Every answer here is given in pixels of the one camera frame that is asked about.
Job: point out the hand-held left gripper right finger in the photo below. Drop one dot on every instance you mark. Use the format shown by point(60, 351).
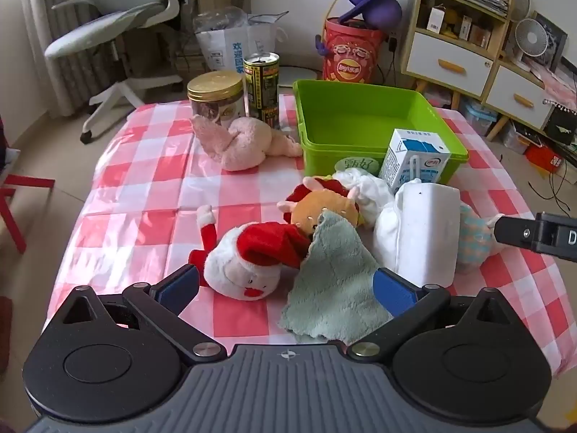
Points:
point(396, 293)

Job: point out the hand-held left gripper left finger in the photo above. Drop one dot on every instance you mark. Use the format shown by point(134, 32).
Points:
point(180, 286)

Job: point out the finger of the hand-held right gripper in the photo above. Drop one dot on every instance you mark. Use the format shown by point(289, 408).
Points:
point(514, 232)

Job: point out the pastel checkered plush toy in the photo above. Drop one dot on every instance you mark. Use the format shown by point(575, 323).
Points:
point(475, 239)

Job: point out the green fleece towel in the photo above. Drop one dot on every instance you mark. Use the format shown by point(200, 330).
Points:
point(333, 288)

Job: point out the santa plush toy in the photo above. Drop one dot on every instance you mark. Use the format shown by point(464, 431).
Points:
point(252, 257)

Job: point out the white cloth gloves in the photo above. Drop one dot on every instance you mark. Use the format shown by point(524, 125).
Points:
point(369, 194)

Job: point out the burger plush toy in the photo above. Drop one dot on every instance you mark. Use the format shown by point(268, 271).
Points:
point(322, 209)

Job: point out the pink plush toy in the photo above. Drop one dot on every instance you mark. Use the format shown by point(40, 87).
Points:
point(245, 142)

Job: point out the green plastic bin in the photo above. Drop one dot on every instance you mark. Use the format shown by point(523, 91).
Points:
point(356, 119)

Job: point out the red checkered tablecloth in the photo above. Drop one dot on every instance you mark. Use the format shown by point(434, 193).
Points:
point(144, 189)

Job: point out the clear plastic storage box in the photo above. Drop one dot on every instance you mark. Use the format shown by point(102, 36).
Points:
point(478, 117)

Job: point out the blue white milk carton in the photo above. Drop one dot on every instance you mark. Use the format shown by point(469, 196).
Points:
point(412, 160)

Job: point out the red stool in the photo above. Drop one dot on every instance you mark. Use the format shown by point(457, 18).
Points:
point(16, 207)

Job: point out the gold lid jar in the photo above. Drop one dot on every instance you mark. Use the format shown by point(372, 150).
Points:
point(216, 99)

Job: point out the small white fan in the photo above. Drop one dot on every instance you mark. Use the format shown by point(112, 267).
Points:
point(529, 38)

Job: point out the wooden shelf cabinet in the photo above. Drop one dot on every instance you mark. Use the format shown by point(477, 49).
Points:
point(455, 40)

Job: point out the black yellow drink can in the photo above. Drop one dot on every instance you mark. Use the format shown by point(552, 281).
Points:
point(262, 85)

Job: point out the white floor scale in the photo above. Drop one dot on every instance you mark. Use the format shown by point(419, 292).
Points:
point(300, 74)

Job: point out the red snack bucket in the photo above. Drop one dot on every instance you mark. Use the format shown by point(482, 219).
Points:
point(351, 52)

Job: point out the white shopping bag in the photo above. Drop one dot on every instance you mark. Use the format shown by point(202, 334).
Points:
point(234, 40)

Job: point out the white office chair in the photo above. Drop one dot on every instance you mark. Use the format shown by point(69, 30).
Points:
point(108, 31)

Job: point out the purple bounce ball toy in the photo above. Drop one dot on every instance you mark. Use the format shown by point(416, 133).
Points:
point(378, 2)

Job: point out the grey curtain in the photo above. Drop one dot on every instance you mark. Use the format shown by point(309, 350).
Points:
point(54, 9)

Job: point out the black picture frame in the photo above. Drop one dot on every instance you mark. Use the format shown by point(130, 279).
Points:
point(556, 36)

